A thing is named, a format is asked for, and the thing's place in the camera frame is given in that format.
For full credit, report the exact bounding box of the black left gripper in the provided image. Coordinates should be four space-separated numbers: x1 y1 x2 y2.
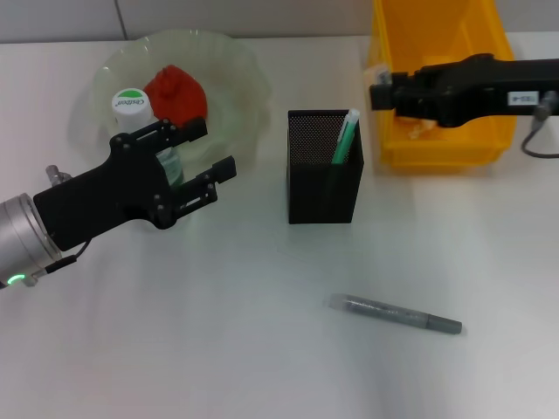
32 116 238 253

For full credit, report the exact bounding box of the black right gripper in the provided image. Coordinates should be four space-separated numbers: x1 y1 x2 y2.
369 52 559 129

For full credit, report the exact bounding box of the white paper ball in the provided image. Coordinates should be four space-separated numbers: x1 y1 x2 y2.
395 111 438 141

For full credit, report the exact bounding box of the red object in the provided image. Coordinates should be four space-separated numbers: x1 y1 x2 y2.
142 64 209 132

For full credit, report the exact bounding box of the green utility knife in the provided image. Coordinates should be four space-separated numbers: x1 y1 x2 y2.
321 107 362 215

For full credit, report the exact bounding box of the clear water bottle green label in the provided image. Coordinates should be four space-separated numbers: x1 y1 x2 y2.
111 86 190 189

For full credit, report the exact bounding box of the grey marker pen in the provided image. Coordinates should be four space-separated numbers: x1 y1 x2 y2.
321 292 463 336

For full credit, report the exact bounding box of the wavy green glass fruit plate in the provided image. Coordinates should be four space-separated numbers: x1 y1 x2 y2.
89 27 274 175

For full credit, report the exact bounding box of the black mesh pen holder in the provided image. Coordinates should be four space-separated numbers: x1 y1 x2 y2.
286 108 366 225

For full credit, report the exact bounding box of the yellow plastic bin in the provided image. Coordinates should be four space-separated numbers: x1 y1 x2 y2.
365 0 525 175

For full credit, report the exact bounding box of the right gripper cable with plug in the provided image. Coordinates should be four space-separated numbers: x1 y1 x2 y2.
519 90 559 159

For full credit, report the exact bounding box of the gripper cable with plug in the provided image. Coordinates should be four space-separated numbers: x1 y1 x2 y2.
21 164 93 288
519 90 559 159

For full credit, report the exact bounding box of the left gripper cable with plug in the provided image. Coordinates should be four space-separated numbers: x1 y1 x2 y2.
21 164 93 288

